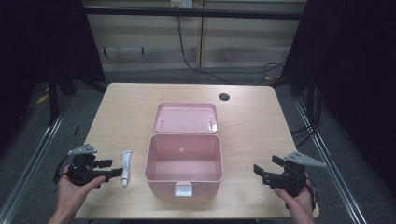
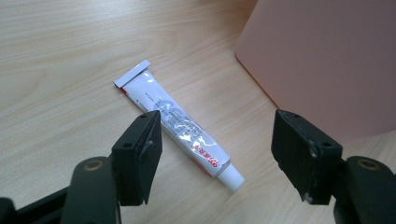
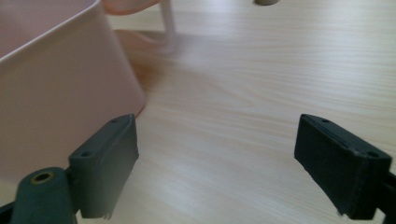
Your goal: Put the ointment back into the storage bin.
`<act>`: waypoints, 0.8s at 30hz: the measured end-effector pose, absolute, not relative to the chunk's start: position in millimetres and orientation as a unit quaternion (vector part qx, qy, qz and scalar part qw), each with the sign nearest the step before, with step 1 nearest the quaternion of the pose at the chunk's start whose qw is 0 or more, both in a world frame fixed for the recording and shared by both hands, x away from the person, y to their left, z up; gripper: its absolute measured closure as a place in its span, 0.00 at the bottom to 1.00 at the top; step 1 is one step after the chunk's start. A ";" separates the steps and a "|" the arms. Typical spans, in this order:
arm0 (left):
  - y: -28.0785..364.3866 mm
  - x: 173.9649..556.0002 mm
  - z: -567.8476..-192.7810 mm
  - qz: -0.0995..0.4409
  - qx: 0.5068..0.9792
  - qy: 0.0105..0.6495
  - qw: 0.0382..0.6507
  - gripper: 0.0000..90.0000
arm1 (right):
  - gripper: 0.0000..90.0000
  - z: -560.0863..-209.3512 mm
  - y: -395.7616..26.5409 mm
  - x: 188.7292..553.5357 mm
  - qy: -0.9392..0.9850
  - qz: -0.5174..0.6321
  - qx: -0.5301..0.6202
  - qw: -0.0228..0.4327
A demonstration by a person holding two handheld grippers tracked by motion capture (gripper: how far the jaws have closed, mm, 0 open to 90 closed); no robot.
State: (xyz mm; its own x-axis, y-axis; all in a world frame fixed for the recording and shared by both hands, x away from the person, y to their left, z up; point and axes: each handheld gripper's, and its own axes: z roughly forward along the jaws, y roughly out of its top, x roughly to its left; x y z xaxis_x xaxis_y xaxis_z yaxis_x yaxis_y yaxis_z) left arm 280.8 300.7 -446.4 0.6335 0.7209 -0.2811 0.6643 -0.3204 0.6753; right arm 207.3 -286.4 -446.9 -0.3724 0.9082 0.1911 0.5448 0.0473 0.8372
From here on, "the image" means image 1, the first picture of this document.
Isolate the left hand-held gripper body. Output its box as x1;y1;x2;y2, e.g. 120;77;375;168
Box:
66;143;108;188

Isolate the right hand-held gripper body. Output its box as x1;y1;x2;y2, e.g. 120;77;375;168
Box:
262;150;328;198

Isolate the white ointment tube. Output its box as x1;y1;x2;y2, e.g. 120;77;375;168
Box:
120;149;134;189

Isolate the pink plastic storage box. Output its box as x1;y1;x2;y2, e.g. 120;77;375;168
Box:
144;102;224;198

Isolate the person's left hand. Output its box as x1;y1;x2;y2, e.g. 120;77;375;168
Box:
55;165;107;218

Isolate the person's right hand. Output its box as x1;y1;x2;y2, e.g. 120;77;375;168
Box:
273;177;316;219

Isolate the black metal stand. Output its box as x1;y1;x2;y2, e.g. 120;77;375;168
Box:
47;69;61;127

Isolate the dark curtain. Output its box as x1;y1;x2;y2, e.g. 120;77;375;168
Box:
281;0;396;200
0;0;106;147

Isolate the black horizontal metal bar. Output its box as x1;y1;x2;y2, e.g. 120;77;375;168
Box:
84;7;305;21

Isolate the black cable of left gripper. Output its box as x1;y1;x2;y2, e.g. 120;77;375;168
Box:
53;154;72;185

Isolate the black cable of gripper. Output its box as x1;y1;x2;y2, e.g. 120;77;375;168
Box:
53;154;72;185
305;176;319;211

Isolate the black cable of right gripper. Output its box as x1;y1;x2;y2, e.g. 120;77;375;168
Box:
305;176;319;211

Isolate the bundle of black floor cables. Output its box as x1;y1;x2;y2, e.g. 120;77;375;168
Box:
290;83;323;149

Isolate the silver floor rail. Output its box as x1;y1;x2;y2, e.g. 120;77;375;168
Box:
293;97;368;224
0;102;73;224

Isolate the long black wall cable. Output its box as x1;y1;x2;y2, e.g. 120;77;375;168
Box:
176;14;286;86

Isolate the white wall power outlet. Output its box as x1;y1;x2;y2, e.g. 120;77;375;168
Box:
170;0;194;9

